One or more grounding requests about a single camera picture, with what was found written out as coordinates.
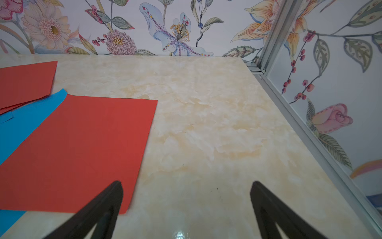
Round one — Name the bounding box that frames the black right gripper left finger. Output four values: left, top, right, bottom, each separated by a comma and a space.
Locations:
45, 181, 123, 239

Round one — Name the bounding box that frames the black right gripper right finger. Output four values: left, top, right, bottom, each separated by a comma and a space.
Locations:
250, 181, 326, 239

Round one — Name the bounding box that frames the red paper sheet one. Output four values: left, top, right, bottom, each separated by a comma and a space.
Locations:
1, 95, 158, 214

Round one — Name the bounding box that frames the blue paper sheet one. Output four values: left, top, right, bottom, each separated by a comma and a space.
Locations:
1, 89, 68, 236

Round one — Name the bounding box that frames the red paper sheet two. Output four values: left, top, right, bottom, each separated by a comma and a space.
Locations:
1, 61, 58, 109

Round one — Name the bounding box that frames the red paper sheet three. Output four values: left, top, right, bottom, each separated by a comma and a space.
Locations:
0, 103, 26, 115

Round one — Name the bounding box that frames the right table edge rail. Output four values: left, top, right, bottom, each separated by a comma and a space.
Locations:
253, 72, 382, 239

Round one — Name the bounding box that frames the right aluminium corner post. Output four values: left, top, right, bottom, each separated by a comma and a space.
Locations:
246, 0, 302, 75

